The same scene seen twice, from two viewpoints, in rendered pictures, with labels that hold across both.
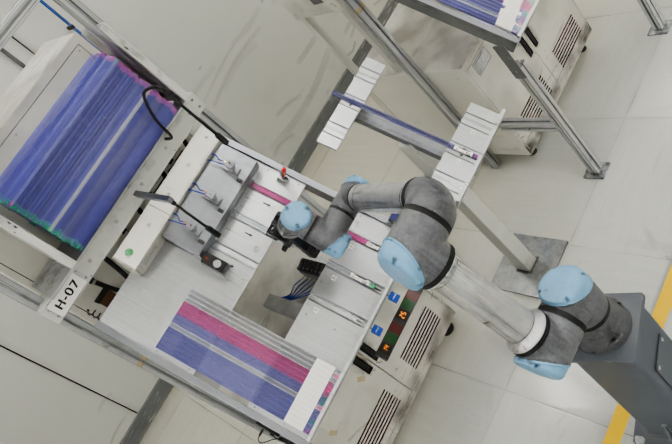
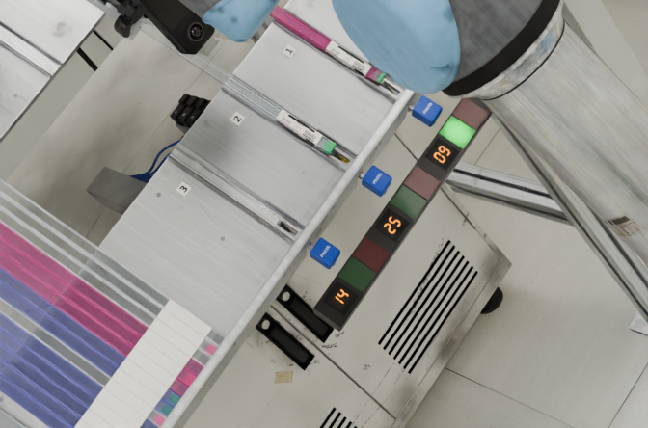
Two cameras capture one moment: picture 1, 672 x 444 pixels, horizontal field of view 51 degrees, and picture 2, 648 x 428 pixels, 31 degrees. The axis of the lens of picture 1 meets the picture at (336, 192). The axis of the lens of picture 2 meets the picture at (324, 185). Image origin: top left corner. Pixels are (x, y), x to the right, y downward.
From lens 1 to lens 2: 0.69 m
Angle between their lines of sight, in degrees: 4
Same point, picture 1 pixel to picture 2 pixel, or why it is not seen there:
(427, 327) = (446, 286)
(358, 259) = (303, 82)
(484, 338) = (567, 326)
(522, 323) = not seen: outside the picture
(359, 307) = (289, 194)
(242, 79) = not seen: outside the picture
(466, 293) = (577, 121)
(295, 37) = not seen: outside the picture
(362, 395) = (283, 414)
